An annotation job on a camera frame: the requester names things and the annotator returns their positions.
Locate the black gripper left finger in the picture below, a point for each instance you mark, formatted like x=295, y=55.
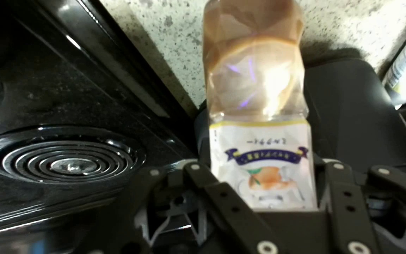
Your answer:
x=199, y=177

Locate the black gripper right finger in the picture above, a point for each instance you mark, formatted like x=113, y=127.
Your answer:
x=337, y=186

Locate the milk tea plastic bottle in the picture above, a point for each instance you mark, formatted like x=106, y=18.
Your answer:
x=260, y=135

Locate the black electric stove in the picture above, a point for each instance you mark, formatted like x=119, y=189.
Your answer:
x=80, y=111

